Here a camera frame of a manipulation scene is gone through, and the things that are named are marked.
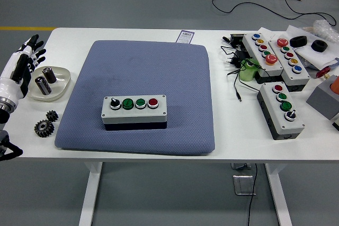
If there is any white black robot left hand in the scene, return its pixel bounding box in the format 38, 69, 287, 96
0, 34, 47, 102

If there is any grey four-button control box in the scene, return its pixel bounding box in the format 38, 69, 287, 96
256, 82, 305, 141
101, 94, 168, 131

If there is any grey five-button control box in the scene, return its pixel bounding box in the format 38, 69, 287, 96
267, 37, 311, 93
242, 32, 284, 83

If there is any black cylindrical capacitor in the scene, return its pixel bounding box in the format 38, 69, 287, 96
34, 76, 52, 96
42, 67, 57, 84

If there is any white shallow dish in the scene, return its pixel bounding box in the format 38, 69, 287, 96
26, 66, 72, 103

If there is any small black metal gear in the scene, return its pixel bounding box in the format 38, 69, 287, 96
45, 110, 59, 123

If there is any large black metal gear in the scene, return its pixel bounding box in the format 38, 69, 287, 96
33, 120, 56, 139

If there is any white table leg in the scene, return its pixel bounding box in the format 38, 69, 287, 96
264, 162, 293, 226
78, 161, 104, 226

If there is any blue-grey padded mat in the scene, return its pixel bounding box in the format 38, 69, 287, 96
54, 40, 215, 157

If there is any purple white label sticker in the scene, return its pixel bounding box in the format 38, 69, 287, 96
176, 30, 195, 44

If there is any black rectangular device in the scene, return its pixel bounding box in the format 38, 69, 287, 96
229, 33, 246, 47

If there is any black power adapter plug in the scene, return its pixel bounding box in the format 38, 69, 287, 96
225, 51, 248, 67

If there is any green plastic cylinder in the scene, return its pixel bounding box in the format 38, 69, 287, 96
239, 59, 260, 82

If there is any metal floor socket plate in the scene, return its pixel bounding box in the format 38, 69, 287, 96
232, 174, 257, 196

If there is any white paper sheet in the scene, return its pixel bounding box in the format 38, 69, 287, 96
286, 24, 339, 70

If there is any grey block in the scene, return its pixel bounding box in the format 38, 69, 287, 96
306, 75, 339, 121

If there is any red knob tool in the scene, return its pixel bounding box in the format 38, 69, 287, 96
316, 67, 332, 79

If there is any clear bubble wrap bag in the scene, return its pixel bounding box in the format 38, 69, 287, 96
312, 19, 339, 43

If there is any orange cylinder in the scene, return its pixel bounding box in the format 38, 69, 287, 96
329, 75, 339, 93

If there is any black adapter cord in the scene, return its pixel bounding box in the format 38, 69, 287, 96
220, 44, 262, 103

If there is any metal under-table bracket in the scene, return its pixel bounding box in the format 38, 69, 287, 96
230, 162, 252, 170

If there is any black hanging power cable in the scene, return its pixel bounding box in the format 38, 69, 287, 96
247, 162, 259, 226

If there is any small black foam ring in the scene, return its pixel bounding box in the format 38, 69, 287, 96
310, 39, 329, 52

